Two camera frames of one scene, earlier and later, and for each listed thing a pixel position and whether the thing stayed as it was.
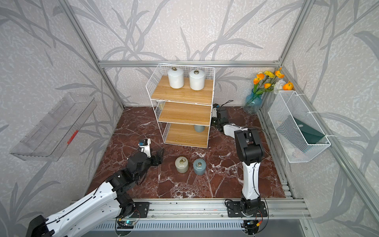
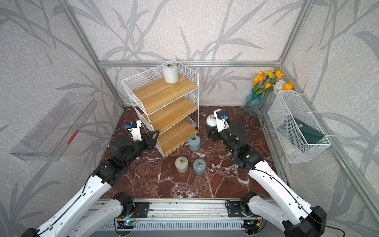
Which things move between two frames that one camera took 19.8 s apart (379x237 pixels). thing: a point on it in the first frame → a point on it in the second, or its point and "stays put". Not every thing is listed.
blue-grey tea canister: (199, 165) stays put
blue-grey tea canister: (199, 128) → (194, 141)
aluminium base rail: (217, 209) stays put
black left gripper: (160, 159) → (147, 140)
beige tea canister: (181, 164) stays put
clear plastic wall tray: (51, 138) stays put
